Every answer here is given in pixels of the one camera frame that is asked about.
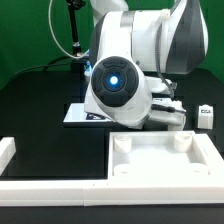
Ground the white obstacle fence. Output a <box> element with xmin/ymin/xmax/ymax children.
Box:
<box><xmin>0</xmin><ymin>133</ymin><xmax>224</xmax><ymax>208</ymax></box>

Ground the black cable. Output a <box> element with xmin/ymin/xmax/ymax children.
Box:
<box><xmin>0</xmin><ymin>55</ymin><xmax>84</xmax><ymax>92</ymax></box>

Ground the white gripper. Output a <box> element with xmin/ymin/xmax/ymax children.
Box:
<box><xmin>146</xmin><ymin>77</ymin><xmax>186</xmax><ymax>130</ymax></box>

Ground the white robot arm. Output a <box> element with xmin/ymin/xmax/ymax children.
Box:
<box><xmin>84</xmin><ymin>0</ymin><xmax>208</xmax><ymax>130</ymax></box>

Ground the black camera stand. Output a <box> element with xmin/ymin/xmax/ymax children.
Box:
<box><xmin>66</xmin><ymin>0</ymin><xmax>85</xmax><ymax>73</ymax></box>

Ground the white marker sheet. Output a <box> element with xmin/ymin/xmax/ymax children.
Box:
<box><xmin>64</xmin><ymin>103</ymin><xmax>111</xmax><ymax>123</ymax></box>

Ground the white square tabletop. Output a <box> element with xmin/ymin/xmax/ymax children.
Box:
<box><xmin>108</xmin><ymin>131</ymin><xmax>224</xmax><ymax>182</ymax></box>

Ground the white cable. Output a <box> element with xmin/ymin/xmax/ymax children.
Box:
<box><xmin>48</xmin><ymin>0</ymin><xmax>90</xmax><ymax>60</ymax></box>

